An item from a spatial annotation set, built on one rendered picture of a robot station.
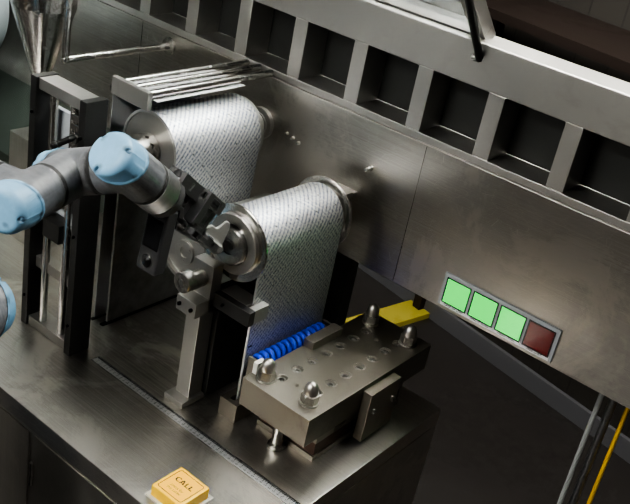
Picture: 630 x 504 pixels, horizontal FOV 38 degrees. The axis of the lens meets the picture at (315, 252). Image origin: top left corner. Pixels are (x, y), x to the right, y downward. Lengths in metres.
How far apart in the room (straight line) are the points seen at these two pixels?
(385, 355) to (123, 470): 0.55
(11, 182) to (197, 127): 0.53
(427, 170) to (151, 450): 0.73
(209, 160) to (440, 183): 0.45
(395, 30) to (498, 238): 0.43
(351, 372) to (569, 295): 0.43
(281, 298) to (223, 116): 0.38
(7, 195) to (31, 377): 0.62
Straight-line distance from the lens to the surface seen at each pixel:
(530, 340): 1.76
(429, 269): 1.83
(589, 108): 1.62
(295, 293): 1.79
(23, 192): 1.35
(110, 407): 1.82
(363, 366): 1.81
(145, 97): 1.73
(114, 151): 1.39
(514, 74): 1.67
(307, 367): 1.77
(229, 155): 1.85
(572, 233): 1.67
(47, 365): 1.92
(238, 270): 1.68
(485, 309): 1.78
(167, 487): 1.63
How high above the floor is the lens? 2.02
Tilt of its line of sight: 27 degrees down
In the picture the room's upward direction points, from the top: 12 degrees clockwise
